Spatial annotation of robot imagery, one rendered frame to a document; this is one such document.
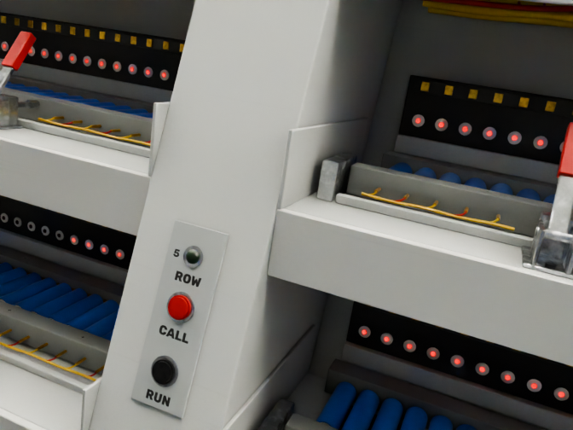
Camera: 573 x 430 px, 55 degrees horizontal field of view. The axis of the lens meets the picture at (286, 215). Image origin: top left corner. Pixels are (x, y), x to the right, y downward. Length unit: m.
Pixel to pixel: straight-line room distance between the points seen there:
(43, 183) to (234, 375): 0.21
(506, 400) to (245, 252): 0.27
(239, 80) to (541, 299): 0.22
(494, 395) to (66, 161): 0.39
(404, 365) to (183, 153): 0.27
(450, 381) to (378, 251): 0.21
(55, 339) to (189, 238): 0.20
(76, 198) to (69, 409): 0.16
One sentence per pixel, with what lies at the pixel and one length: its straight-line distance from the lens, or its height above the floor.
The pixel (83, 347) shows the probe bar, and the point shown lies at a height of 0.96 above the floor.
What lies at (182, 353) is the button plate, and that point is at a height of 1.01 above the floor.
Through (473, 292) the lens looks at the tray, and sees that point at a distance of 0.33.
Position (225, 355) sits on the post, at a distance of 0.36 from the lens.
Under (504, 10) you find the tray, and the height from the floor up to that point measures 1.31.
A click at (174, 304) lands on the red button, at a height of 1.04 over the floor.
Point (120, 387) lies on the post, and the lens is 0.40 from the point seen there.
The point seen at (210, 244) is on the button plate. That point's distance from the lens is 0.36.
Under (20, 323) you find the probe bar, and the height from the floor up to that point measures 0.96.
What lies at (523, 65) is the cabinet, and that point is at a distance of 0.55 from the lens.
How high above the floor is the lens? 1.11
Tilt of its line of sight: 1 degrees down
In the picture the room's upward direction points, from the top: 14 degrees clockwise
